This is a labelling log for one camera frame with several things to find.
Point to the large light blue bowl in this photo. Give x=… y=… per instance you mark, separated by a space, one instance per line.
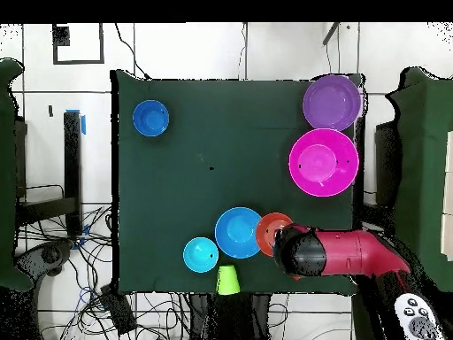
x=235 y=232

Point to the orange plastic bowl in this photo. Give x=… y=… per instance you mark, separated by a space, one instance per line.
x=265 y=232

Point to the small cyan ribbed bowl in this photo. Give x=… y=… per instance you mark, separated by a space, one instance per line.
x=200 y=255

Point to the green plastic cup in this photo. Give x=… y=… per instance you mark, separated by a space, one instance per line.
x=228 y=281

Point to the large pink plastic bowl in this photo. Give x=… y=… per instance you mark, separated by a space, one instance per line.
x=324 y=163

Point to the large purple plastic bowl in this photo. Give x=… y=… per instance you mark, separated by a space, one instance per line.
x=332 y=102

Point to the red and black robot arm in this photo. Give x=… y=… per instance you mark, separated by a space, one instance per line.
x=354 y=251

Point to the white box stack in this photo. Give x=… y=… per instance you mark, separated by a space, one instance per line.
x=448 y=212

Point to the dark green tablecloth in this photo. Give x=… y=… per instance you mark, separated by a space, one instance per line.
x=177 y=177

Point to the small dark blue bowl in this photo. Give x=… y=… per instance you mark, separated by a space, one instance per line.
x=151 y=118

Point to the black metal stand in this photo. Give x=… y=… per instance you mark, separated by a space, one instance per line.
x=72 y=159

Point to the green cloth side table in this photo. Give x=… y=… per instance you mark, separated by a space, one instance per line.
x=424 y=159
x=7 y=177

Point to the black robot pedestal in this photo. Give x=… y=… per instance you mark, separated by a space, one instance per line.
x=230 y=317

